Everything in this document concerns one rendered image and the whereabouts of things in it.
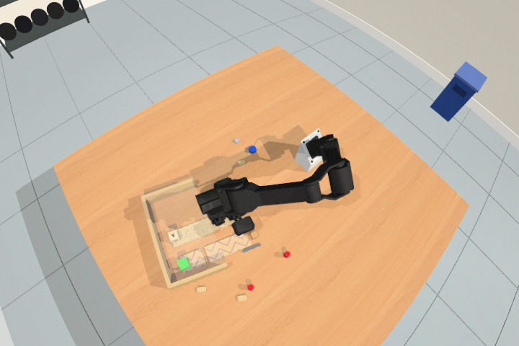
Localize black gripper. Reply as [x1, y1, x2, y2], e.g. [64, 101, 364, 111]
[214, 177, 255, 236]

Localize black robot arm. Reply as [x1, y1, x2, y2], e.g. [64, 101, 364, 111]
[195, 134, 354, 226]

